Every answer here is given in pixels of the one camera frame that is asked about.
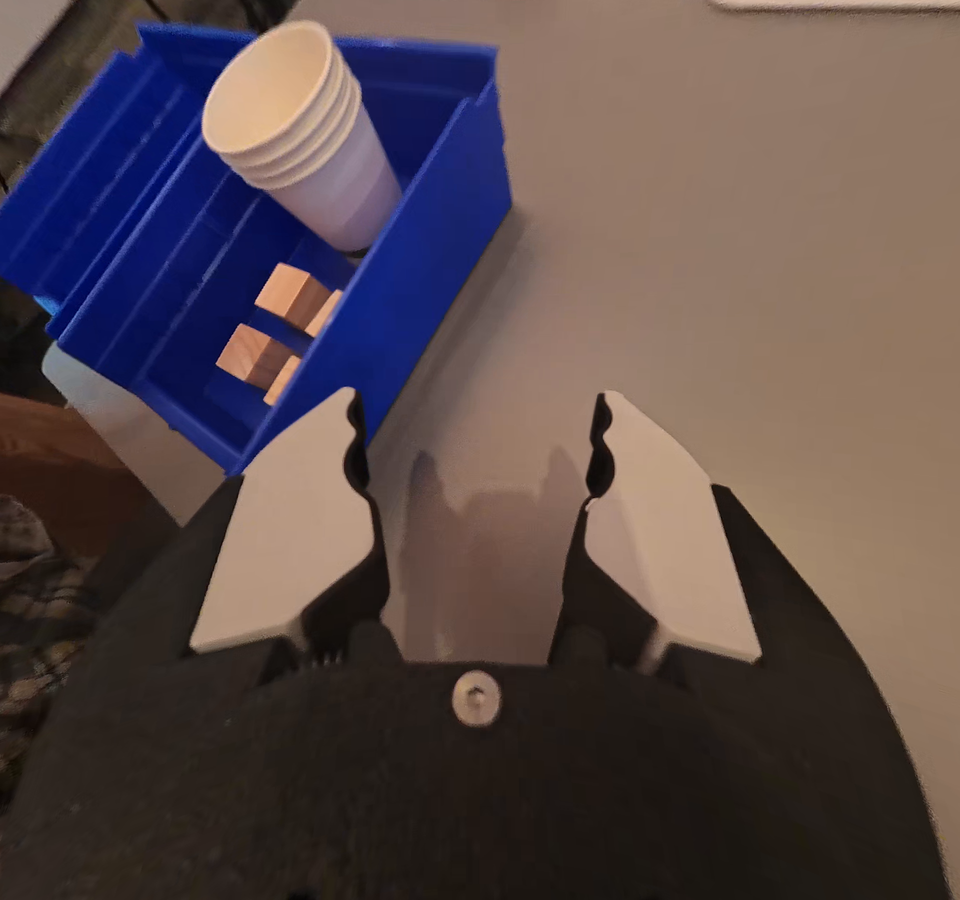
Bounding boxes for blue plastic bin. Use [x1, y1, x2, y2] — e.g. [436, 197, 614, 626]
[0, 22, 513, 477]

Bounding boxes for wooden pillar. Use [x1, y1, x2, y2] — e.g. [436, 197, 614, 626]
[0, 390, 177, 563]

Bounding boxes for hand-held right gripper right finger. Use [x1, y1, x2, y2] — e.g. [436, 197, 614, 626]
[547, 391, 764, 668]

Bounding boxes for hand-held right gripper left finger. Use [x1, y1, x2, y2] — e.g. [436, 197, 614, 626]
[189, 387, 391, 661]

